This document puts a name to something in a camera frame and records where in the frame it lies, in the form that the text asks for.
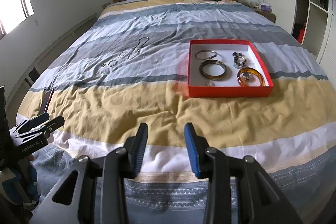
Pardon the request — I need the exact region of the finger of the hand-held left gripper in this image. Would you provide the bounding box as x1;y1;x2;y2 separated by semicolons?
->
16;112;50;134
18;116;65;139

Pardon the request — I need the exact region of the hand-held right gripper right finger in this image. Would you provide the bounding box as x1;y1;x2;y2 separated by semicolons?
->
184;123;302;224

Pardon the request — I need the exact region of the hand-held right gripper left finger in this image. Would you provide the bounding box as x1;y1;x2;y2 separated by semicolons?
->
33;123;149;224

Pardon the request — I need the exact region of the red cardboard box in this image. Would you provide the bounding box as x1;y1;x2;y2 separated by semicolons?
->
187;39;274;98

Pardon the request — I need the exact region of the dark brown bangle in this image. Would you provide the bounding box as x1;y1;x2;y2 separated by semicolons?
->
199;60;228;80

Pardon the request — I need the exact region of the amber translucent bangle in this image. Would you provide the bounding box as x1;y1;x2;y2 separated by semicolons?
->
236;67;266;87

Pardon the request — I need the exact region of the thin silver bangle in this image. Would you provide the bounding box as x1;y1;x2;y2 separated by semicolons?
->
194;49;219;61

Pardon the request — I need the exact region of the black and white beaded bracelet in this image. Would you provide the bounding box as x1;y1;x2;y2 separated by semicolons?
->
232;51;249;68

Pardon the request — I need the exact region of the smartphone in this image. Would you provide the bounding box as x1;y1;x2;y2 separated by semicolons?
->
38;88;55;113

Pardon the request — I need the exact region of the blue cloth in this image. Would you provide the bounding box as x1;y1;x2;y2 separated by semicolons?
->
0;166;40;205

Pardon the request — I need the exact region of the bed with striped duvet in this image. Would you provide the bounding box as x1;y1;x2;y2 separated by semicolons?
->
16;0;336;224

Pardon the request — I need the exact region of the wooden nightstand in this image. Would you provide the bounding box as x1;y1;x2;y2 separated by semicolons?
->
243;2;277;24

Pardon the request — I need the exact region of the red bag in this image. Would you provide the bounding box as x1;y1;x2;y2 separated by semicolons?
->
296;23;306;43

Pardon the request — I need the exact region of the low white wall cabinet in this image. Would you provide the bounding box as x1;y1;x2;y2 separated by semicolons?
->
0;13;97;109

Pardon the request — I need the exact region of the silver beaded necklace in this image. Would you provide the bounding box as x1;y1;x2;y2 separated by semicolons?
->
128;37;150;61

